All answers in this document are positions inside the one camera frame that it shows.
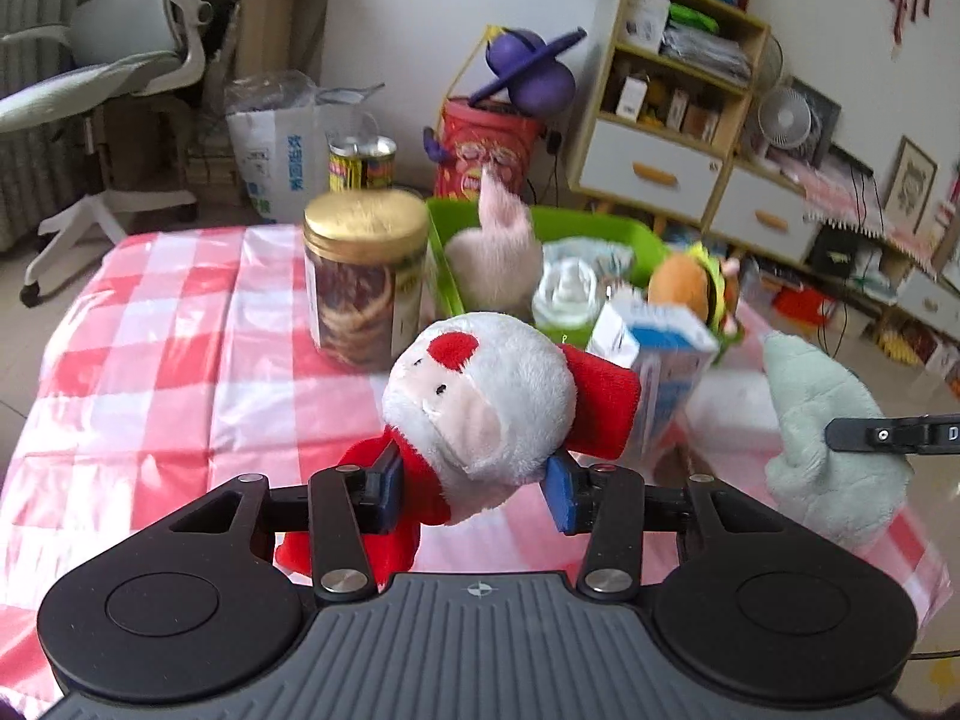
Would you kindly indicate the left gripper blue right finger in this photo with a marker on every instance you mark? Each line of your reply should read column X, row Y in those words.
column 615, row 507

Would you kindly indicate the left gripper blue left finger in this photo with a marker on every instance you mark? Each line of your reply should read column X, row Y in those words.
column 340, row 537

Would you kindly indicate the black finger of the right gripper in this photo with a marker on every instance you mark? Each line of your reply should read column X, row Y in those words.
column 918, row 435

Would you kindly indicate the santa claus plush toy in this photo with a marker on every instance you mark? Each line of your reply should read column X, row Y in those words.
column 476, row 406

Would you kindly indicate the hamburger plush toy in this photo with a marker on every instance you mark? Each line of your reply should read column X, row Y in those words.
column 706, row 285

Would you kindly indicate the light blue patterned cloth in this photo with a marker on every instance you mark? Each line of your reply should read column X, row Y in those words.
column 607, row 258

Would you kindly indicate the pink plush toy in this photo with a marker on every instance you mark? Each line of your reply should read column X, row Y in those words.
column 497, row 265

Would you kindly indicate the white foam block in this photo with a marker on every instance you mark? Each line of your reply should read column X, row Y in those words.
column 731, row 411

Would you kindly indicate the blue white milk carton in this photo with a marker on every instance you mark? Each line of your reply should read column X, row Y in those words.
column 667, row 347

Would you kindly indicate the red white checkered tablecloth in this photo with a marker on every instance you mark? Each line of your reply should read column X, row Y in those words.
column 184, row 362

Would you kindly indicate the gold lid cookie jar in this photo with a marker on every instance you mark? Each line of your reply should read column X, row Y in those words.
column 364, row 252

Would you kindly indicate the framed picture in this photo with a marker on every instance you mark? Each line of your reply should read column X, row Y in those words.
column 909, row 187

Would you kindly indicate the low white drawer cabinet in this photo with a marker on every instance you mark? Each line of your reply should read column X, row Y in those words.
column 761, row 212

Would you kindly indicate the green plastic bin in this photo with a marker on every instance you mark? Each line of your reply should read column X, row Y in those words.
column 448, row 216

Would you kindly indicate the yellow labelled tin can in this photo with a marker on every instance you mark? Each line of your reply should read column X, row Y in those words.
column 361, row 163

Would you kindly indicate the white desk fan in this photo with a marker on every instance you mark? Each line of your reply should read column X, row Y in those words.
column 784, row 120

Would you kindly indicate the white paper shopping bag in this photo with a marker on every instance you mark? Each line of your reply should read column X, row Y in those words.
column 280, row 124

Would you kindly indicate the red snack bucket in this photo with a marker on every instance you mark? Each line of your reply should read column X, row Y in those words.
column 468, row 141

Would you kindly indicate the purple bounce ball toy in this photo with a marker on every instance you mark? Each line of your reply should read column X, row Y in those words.
column 529, row 71

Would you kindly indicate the wooden shelf cabinet with drawers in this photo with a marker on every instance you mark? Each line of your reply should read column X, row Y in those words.
column 665, row 94

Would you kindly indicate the wooden desk bookshelf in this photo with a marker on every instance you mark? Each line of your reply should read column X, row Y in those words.
column 277, row 0

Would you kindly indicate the white grey office chair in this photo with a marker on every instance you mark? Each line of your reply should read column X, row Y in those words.
column 121, row 48

